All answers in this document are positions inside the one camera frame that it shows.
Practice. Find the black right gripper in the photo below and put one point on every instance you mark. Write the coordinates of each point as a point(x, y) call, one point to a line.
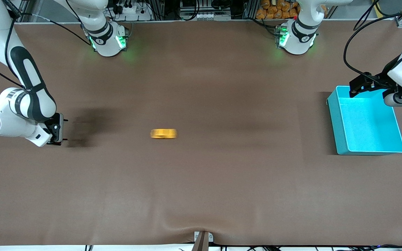
point(56, 127)

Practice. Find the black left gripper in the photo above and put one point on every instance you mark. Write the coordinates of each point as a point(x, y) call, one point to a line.
point(379, 81)

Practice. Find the yellow beetle toy car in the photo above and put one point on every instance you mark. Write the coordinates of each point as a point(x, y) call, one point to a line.
point(163, 134)

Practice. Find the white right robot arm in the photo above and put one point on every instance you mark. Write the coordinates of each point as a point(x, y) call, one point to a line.
point(9, 118)

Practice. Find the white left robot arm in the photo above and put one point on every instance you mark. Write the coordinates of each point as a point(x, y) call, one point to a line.
point(297, 38)

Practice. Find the turquoise plastic bin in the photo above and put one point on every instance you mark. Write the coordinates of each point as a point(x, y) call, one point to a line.
point(368, 122)

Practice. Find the orange snack bags pile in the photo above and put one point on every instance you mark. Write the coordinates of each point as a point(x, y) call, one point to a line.
point(277, 9)

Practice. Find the white power strip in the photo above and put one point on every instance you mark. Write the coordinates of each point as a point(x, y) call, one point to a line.
point(133, 12)

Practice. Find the brown table mat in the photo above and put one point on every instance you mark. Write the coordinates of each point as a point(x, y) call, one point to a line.
point(201, 174)

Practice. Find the white terminal block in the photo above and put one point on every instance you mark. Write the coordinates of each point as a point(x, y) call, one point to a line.
point(213, 16)

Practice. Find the metal table clamp bracket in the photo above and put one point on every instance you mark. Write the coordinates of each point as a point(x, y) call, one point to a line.
point(202, 240)

